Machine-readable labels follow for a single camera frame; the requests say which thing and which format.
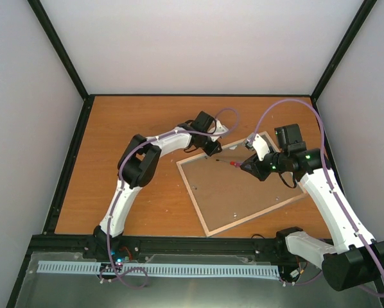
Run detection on red purple handled screwdriver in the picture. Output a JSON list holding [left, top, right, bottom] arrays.
[[216, 158, 242, 167]]

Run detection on blue wooden photo frame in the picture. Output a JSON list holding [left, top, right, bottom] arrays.
[[177, 139, 308, 237]]

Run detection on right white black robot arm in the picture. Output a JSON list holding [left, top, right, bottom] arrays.
[[240, 124, 384, 291]]

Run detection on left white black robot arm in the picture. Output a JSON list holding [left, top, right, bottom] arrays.
[[94, 111, 228, 259]]

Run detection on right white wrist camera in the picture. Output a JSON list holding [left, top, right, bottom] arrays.
[[244, 133, 270, 161]]

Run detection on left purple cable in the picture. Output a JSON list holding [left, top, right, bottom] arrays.
[[107, 107, 241, 288]]

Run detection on purple cable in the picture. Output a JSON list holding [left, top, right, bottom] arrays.
[[252, 98, 384, 298], [107, 107, 241, 288]]

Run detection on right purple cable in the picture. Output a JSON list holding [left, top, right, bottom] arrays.
[[252, 98, 384, 298]]

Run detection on black enclosure frame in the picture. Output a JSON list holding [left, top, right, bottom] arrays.
[[5, 0, 384, 308]]

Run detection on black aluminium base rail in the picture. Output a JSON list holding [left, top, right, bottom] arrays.
[[28, 234, 305, 264]]

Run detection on light blue slotted cable duct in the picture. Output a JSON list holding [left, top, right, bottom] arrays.
[[36, 261, 279, 280]]

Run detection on grey metal base plate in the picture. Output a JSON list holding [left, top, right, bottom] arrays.
[[14, 253, 381, 307]]

